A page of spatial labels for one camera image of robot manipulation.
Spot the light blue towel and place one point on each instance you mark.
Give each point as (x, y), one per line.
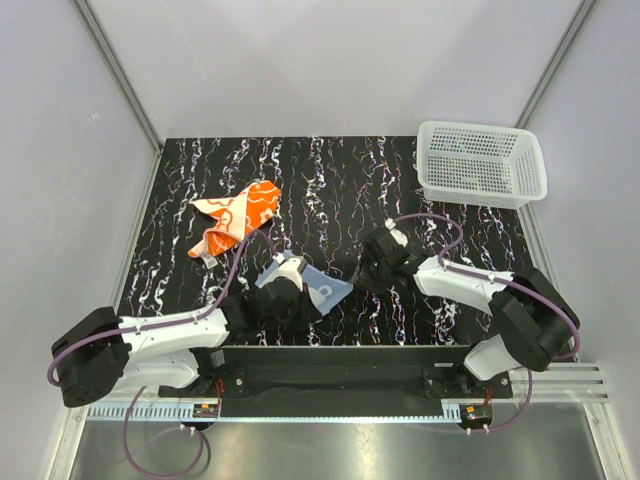
(325, 291)

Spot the orange white patterned towel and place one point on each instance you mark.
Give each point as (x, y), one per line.
(234, 219)

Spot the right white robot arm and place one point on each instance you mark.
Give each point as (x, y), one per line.
(534, 324)

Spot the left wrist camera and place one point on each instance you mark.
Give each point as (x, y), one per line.
(290, 268)

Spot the aluminium rail frame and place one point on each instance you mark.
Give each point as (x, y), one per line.
(562, 383)

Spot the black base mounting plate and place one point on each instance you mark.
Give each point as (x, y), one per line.
(431, 371)

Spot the white plastic basket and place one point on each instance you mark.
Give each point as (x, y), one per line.
(480, 165)

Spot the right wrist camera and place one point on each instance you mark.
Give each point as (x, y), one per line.
(398, 236)

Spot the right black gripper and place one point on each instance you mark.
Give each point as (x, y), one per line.
(362, 275)

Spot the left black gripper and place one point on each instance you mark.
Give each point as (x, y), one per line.
(307, 316)

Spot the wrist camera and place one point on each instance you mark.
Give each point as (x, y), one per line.
(290, 268)
(398, 236)

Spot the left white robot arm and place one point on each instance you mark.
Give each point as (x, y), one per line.
(105, 352)

